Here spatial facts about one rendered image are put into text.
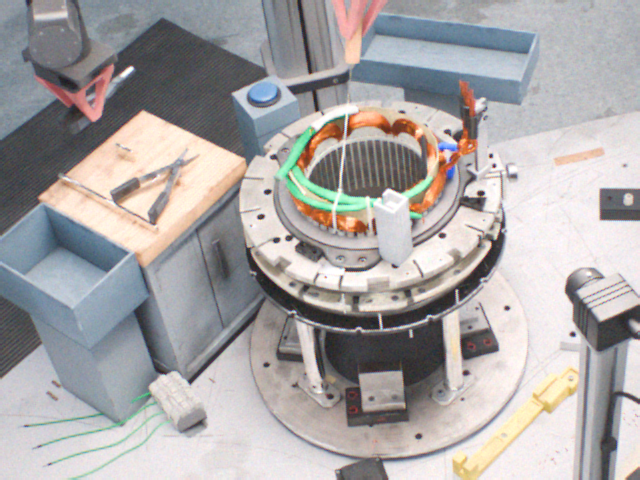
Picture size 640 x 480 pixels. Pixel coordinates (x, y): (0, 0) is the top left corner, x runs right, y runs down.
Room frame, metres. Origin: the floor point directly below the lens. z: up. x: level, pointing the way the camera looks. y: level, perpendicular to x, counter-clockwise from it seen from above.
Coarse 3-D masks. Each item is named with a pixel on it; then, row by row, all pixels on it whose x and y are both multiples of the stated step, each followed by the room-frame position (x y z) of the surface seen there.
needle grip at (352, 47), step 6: (348, 12) 1.10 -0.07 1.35; (348, 18) 1.09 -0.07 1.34; (360, 24) 1.09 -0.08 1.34; (360, 30) 1.09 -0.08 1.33; (354, 36) 1.08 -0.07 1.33; (360, 36) 1.09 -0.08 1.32; (348, 42) 1.08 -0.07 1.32; (354, 42) 1.08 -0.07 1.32; (360, 42) 1.08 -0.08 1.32; (348, 48) 1.08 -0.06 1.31; (354, 48) 1.08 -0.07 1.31; (360, 48) 1.08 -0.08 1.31; (348, 54) 1.08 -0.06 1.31; (354, 54) 1.08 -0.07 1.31; (360, 54) 1.08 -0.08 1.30; (348, 60) 1.08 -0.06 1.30; (354, 60) 1.07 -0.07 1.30
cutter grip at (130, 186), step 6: (132, 180) 1.17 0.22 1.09; (138, 180) 1.17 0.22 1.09; (120, 186) 1.16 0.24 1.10; (126, 186) 1.16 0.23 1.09; (132, 186) 1.16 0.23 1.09; (138, 186) 1.17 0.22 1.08; (114, 192) 1.15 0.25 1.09; (120, 192) 1.16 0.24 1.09; (126, 192) 1.16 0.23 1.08; (132, 192) 1.16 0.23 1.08; (114, 198) 1.15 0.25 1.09; (120, 198) 1.15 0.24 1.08
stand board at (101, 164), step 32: (128, 128) 1.31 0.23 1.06; (160, 128) 1.29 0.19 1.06; (96, 160) 1.25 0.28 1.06; (128, 160) 1.24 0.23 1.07; (160, 160) 1.23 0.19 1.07; (224, 160) 1.21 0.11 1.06; (64, 192) 1.20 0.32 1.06; (192, 192) 1.16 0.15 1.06; (224, 192) 1.17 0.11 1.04; (96, 224) 1.13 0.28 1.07; (128, 224) 1.12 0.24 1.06; (160, 224) 1.11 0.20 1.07
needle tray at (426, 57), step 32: (384, 32) 1.46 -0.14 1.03; (416, 32) 1.44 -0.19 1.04; (448, 32) 1.42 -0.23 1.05; (480, 32) 1.40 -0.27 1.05; (512, 32) 1.38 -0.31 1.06; (384, 64) 1.35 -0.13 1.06; (416, 64) 1.39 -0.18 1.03; (448, 64) 1.37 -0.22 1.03; (480, 64) 1.36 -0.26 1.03; (512, 64) 1.35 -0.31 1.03; (416, 96) 1.35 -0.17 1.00; (448, 96) 1.33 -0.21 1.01; (480, 96) 1.29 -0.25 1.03; (512, 96) 1.27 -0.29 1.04
